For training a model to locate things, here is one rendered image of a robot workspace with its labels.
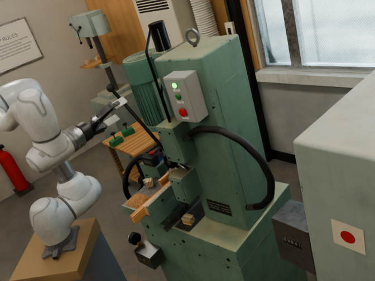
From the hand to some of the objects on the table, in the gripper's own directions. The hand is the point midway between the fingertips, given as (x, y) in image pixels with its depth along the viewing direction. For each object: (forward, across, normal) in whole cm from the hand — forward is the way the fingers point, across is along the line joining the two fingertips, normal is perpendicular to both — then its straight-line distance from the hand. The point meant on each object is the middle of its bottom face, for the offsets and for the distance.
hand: (119, 109), depth 149 cm
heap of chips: (-8, -28, -33) cm, 44 cm away
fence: (+16, -18, -41) cm, 48 cm away
